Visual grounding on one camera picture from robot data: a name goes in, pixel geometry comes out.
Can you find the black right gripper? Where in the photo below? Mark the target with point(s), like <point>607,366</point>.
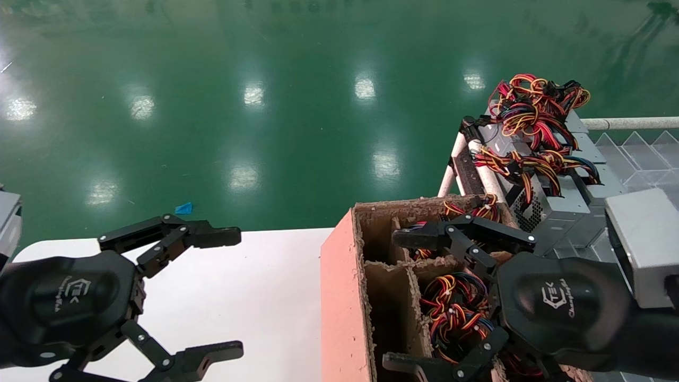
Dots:
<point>559,306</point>

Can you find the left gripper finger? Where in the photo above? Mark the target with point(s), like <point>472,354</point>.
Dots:
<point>212,353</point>
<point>212,237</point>

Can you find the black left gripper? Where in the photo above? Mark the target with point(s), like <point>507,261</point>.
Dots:
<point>63,302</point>

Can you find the small blue floor scrap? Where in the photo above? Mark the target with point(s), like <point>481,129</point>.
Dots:
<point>184,208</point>

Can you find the brown divided cardboard box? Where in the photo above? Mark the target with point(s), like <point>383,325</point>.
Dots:
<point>339,297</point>

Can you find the clear plastic divided tray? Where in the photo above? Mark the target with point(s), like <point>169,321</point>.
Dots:
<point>647,159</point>

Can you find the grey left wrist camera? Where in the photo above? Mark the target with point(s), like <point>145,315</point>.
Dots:
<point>8,223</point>

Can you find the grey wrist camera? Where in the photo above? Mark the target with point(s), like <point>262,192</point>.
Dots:
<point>8,223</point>
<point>644,239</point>

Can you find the white pipe rack frame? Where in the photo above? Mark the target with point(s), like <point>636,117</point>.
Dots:
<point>484,183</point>

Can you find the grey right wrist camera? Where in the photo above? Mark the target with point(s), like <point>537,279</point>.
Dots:
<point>644,239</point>

